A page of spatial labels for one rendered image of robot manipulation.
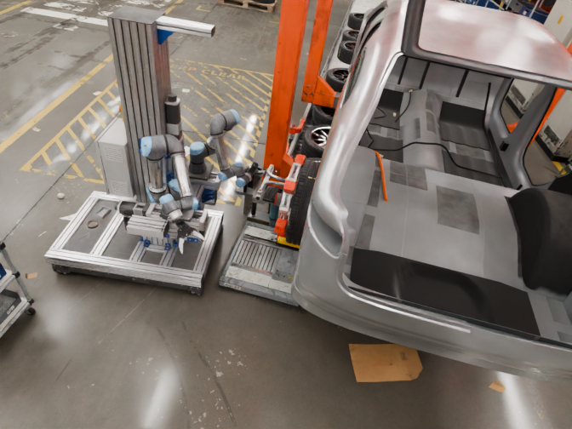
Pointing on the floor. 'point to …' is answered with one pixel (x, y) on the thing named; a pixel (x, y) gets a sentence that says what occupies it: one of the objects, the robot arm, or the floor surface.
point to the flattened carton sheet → (385, 363)
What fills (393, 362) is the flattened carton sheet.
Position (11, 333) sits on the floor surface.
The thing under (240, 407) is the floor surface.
